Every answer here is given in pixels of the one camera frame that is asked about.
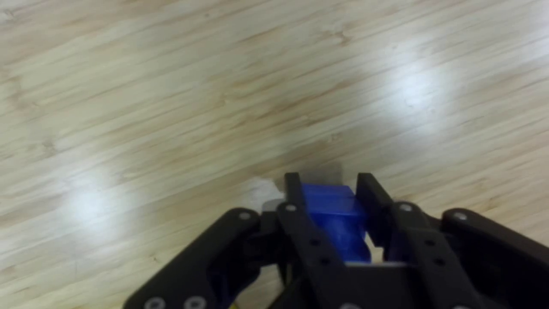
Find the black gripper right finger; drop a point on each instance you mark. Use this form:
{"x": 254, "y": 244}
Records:
{"x": 469, "y": 263}

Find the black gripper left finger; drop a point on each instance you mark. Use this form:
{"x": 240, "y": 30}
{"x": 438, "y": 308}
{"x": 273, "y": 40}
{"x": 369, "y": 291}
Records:
{"x": 240, "y": 263}

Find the blue narrow four-stud block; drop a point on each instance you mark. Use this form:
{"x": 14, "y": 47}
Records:
{"x": 331, "y": 212}

